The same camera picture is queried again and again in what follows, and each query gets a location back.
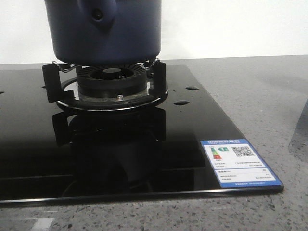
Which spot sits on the black burner under pot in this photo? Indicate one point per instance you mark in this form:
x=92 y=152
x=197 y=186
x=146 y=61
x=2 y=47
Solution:
x=110 y=81

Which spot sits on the black pot support under pot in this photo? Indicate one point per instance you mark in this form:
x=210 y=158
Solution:
x=62 y=87

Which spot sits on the dark blue cooking pot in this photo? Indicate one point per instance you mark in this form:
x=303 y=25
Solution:
x=96 y=32

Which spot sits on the blue energy label sticker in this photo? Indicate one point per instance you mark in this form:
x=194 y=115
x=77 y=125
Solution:
x=237 y=164

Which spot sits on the black glass gas stove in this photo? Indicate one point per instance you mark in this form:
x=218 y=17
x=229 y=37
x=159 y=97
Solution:
x=50 y=156

